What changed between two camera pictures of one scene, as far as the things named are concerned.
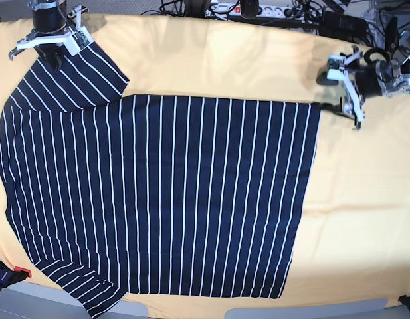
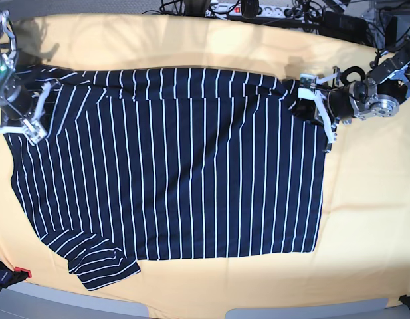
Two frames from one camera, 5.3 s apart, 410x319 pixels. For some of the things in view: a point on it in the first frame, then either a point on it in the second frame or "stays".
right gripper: [367, 84] to [341, 102]
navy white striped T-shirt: [112, 195] stays
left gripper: [50, 31] to [17, 101]
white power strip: [265, 10] stays
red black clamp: [4, 276] stays
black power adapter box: [349, 28] stays
